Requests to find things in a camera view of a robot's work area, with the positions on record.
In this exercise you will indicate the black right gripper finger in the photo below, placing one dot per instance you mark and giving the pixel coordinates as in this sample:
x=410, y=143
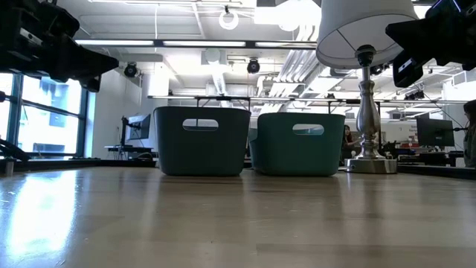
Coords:
x=416, y=35

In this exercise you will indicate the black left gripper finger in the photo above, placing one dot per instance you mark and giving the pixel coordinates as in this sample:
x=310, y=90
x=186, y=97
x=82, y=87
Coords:
x=85, y=63
x=93, y=83

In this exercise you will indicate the round black ceiling spotlight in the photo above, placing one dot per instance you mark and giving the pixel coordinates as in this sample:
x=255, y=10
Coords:
x=253, y=66
x=130, y=70

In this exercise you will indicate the black track light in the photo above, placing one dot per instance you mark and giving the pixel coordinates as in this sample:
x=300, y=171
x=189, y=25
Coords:
x=418, y=95
x=377, y=69

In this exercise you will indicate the computer monitor on stand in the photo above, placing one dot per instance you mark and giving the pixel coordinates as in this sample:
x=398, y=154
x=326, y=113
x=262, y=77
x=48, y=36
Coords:
x=139, y=126

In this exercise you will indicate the black standing desk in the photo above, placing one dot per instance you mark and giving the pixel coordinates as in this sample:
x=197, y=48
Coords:
x=126, y=149

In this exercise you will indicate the silver table lamp white shade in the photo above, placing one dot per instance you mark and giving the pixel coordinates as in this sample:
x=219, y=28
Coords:
x=368, y=111

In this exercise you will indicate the black slanted bar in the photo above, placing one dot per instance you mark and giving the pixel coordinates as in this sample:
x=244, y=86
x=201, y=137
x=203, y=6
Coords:
x=15, y=152

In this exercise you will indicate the black computer monitor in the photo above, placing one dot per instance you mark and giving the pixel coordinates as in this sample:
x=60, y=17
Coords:
x=435, y=132

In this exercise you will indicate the person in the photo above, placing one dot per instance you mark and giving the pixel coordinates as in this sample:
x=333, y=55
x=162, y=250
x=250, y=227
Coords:
x=347, y=143
x=471, y=141

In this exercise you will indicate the long ceiling light strip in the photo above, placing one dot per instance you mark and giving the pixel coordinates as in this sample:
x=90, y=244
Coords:
x=204, y=43

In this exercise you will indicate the cluttered office desk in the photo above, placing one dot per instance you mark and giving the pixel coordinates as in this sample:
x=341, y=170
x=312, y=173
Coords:
x=427, y=158

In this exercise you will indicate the dark grey-green plastic bin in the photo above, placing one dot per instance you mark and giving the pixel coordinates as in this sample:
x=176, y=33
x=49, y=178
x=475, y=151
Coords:
x=201, y=152

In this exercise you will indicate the round white ceiling light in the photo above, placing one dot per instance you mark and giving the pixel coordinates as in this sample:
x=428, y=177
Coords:
x=228, y=27

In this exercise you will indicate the teal plastic bin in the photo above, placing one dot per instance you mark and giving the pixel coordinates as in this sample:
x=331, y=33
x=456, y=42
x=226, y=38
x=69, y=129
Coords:
x=297, y=156

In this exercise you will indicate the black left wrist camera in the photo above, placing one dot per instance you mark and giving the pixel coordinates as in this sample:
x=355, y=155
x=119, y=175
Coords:
x=31, y=37

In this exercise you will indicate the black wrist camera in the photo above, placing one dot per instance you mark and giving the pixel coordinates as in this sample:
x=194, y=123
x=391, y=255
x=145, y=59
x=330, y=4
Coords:
x=407, y=70
x=31, y=37

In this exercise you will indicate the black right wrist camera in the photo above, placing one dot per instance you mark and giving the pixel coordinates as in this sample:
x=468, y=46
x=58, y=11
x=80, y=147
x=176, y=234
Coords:
x=407, y=70

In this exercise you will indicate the dark window frame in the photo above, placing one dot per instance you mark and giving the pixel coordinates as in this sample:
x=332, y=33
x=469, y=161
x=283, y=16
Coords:
x=82, y=123

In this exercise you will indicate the black table edge rail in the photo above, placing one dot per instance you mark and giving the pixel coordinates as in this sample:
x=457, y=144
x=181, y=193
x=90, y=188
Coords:
x=44, y=164

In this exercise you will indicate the grey metal post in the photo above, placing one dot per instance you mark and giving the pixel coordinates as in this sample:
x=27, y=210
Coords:
x=9, y=167

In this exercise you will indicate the black overhead frame bar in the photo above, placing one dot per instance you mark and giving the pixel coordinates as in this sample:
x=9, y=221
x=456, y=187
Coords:
x=223, y=98

